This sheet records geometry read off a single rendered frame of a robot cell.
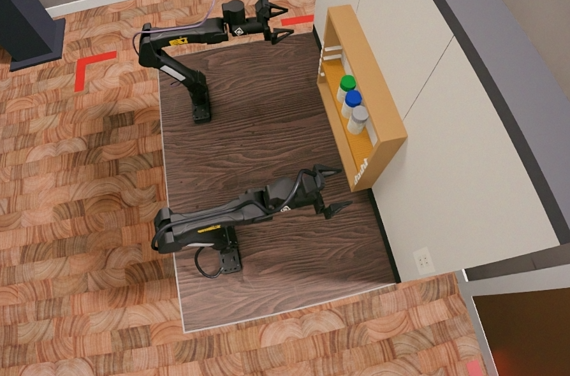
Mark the tan wooden wall rack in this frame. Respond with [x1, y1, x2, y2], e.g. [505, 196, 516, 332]
[317, 4, 408, 192]

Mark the wooden plank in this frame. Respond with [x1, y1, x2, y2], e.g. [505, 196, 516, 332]
[321, 60, 373, 174]

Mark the white bottle with blue cap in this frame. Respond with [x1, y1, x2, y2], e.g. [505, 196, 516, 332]
[341, 90, 362, 119]

